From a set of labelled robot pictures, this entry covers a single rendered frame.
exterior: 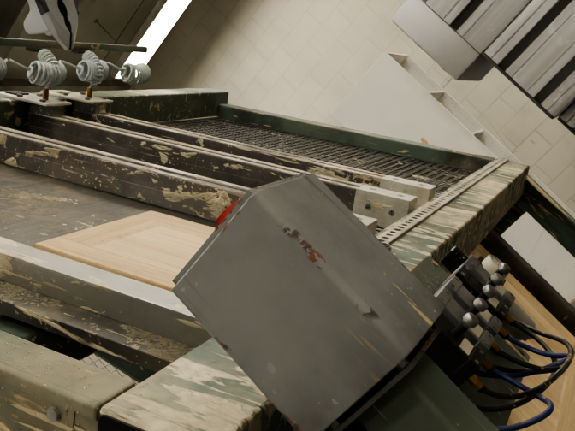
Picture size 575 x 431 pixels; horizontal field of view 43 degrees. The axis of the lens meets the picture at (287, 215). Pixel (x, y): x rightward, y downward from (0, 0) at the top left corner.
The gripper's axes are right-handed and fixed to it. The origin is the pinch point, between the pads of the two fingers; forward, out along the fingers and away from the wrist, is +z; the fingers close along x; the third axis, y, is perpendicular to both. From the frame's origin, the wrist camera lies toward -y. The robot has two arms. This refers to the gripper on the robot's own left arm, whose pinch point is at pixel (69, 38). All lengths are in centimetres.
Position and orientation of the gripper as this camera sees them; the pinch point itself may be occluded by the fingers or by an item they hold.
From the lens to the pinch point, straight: 108.7
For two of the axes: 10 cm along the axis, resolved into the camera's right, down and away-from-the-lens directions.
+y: -8.5, 2.7, 4.5
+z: 3.2, 9.5, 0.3
